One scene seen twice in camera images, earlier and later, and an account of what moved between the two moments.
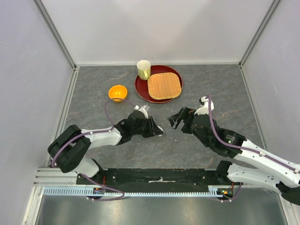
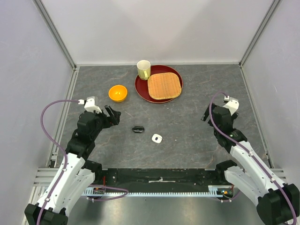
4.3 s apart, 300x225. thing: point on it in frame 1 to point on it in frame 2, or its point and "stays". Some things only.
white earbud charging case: [160, 128] to [156, 138]
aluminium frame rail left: [58, 37] stays
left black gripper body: [147, 127] to [103, 122]
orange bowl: [117, 93] stays
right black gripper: [187, 114] to [206, 114]
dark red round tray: [141, 86] stays
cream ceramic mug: [144, 67] stays
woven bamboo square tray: [164, 86] stays
